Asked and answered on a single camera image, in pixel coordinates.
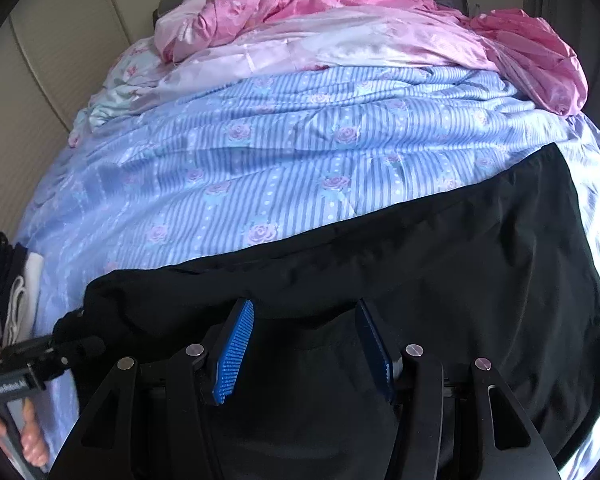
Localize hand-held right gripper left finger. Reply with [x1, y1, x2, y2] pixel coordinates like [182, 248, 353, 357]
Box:
[47, 299, 255, 480]

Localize pink quilt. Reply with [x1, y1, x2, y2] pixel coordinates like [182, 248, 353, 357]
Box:
[154, 0, 589, 117]

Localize light blue floral pillow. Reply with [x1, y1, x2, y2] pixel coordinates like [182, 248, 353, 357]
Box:
[69, 37, 181, 148]

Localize black pants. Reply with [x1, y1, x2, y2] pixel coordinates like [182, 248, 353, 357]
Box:
[52, 141, 600, 480]

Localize grey padded headboard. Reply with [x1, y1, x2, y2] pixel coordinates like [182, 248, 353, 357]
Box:
[152, 0, 467, 31]

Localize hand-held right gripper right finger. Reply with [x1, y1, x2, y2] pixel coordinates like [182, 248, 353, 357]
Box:
[355, 299, 557, 480]

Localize blue striped floral bed sheet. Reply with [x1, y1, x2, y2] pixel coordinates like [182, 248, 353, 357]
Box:
[10, 62, 600, 480]

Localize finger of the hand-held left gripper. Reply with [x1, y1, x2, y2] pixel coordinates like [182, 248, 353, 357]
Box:
[44, 335, 106, 381]

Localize cream slatted wardrobe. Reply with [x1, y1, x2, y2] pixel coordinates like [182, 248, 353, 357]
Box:
[0, 0, 157, 266]

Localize person's left hand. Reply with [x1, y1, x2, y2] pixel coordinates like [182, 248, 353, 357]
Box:
[0, 400, 50, 467]

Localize folded white garment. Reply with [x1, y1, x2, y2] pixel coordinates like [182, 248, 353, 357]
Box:
[0, 252, 46, 348]

